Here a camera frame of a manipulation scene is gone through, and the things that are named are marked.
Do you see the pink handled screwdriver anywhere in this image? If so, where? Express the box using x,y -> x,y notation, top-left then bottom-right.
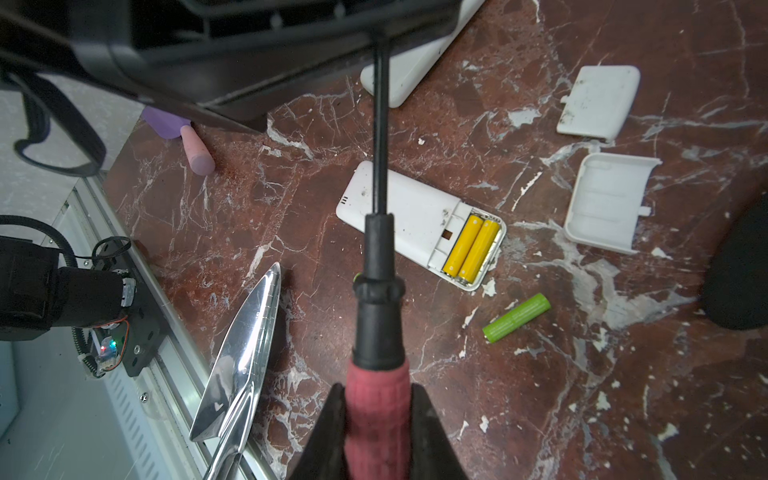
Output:
344,34 -> 411,479

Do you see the yellow AA battery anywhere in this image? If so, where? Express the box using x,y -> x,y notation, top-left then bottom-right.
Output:
442,215 -> 484,278
458,220 -> 501,284

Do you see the white green-screen remote control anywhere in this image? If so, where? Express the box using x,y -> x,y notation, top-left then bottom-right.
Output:
335,160 -> 508,293

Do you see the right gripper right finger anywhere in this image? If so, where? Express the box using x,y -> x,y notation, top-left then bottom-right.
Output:
409,384 -> 468,480

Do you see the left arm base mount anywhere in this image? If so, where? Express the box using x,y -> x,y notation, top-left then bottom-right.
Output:
72,236 -> 169,379

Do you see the red white remote control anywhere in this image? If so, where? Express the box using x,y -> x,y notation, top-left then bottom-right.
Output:
388,0 -> 485,109

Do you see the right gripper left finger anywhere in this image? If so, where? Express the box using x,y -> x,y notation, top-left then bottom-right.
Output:
289,383 -> 347,480

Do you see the metal trowel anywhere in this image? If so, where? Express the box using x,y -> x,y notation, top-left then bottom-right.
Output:
189,263 -> 282,479

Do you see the white battery cover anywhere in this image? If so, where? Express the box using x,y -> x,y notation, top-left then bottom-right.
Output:
556,65 -> 641,141
563,152 -> 662,255

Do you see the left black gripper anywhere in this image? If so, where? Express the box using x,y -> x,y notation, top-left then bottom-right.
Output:
1,1 -> 460,131

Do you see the yellow black work glove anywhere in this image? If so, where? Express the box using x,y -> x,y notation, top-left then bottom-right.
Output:
700,195 -> 767,330

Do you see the purple toy shovel pink handle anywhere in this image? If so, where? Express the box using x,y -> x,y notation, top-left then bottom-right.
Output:
141,106 -> 216,176

